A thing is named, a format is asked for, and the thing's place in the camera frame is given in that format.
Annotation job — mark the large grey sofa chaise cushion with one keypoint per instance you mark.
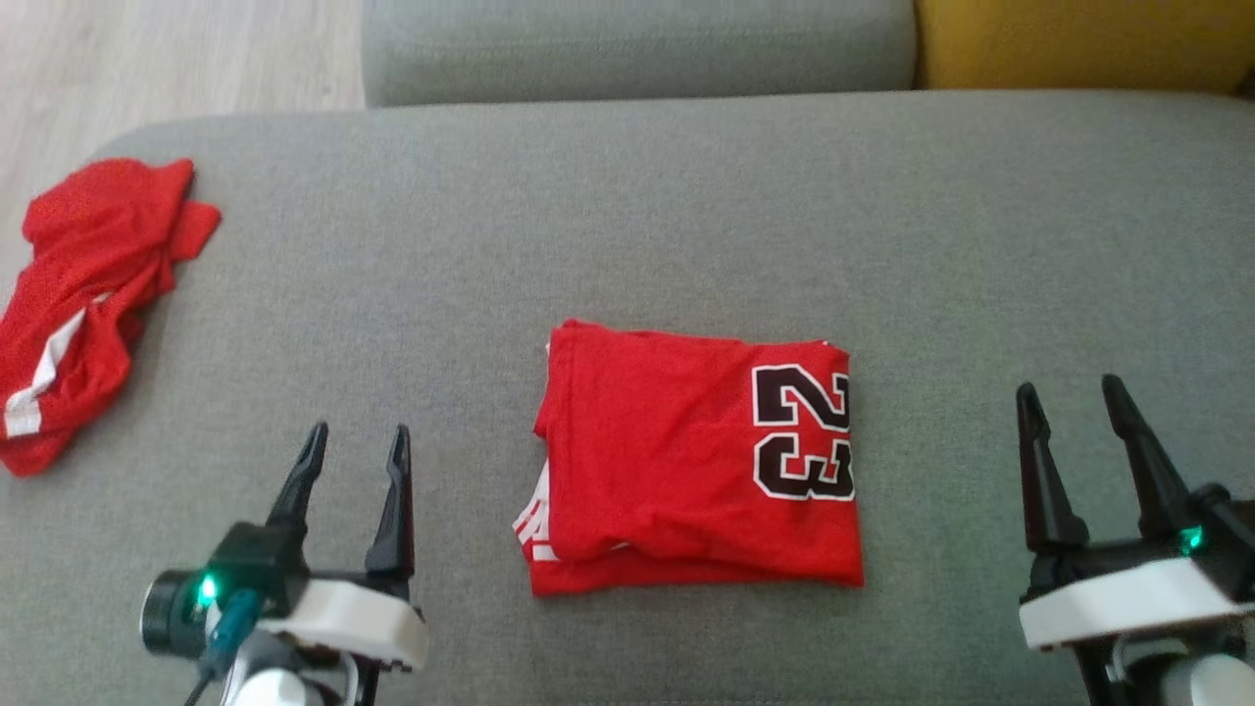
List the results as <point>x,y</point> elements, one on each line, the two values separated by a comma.
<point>637,216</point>

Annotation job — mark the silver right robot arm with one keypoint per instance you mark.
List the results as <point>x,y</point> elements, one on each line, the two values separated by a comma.
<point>1196,681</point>

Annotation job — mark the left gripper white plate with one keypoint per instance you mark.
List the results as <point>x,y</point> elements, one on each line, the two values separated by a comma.
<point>343,623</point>

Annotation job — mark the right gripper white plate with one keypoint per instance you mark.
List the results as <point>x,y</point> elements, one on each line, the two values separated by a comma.
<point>1128,598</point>

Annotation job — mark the red jersey with number 23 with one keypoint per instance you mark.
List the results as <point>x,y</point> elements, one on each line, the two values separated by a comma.
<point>667,451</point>

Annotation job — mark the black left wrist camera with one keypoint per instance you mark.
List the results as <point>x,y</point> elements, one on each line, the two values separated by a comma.
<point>255,564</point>

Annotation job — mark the large yellow sofa back cushion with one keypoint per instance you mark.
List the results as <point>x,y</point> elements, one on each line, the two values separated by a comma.
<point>1079,39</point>

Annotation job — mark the red shorts with white stripe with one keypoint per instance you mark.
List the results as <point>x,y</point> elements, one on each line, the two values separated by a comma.
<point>88,255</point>

